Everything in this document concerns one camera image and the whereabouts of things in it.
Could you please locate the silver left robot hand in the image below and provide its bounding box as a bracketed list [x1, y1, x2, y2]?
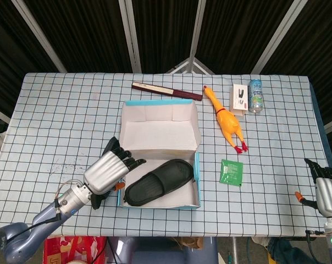
[83, 147, 147, 195]

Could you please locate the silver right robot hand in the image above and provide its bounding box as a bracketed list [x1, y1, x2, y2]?
[295, 158, 332, 218]

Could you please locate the black slipper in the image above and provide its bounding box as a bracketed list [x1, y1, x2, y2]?
[123, 158, 196, 206]
[90, 136, 121, 210]

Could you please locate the light blue shoe box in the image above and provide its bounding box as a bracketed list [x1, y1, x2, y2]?
[117, 99, 202, 210]

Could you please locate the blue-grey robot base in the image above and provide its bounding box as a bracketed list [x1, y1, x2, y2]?
[107, 236, 219, 264]

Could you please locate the table with checkered tablecloth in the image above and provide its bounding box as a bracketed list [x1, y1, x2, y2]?
[0, 72, 332, 238]

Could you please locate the red patterned bag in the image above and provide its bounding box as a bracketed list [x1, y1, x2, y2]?
[43, 235, 108, 264]

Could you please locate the blue jeans leg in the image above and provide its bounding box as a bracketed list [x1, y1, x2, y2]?
[266, 238, 320, 264]

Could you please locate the grey sneaker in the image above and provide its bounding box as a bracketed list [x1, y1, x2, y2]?
[252, 236, 271, 246]

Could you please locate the dark red folded fan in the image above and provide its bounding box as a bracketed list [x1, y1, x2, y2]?
[131, 81, 204, 101]

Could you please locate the green sachet packet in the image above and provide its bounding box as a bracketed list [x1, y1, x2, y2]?
[219, 158, 244, 188]

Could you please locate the brown paper bag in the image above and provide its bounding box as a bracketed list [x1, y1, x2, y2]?
[173, 236, 204, 250]

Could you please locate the grey metal table leg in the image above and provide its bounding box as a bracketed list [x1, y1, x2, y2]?
[231, 236, 238, 264]

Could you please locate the plastic water bottle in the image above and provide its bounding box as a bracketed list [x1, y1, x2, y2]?
[248, 79, 264, 113]

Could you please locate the yellow rubber chicken toy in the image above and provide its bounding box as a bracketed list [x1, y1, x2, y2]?
[203, 85, 249, 155]

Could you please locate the small white carton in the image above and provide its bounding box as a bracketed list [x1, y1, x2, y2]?
[229, 84, 249, 118]

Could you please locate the black pleated curtain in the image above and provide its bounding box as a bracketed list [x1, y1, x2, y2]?
[0, 0, 332, 133]

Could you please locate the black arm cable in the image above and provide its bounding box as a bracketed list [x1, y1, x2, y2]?
[24, 202, 65, 233]
[305, 229, 325, 264]

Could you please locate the white metal frame brace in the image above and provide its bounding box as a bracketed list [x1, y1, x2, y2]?
[165, 57, 216, 75]

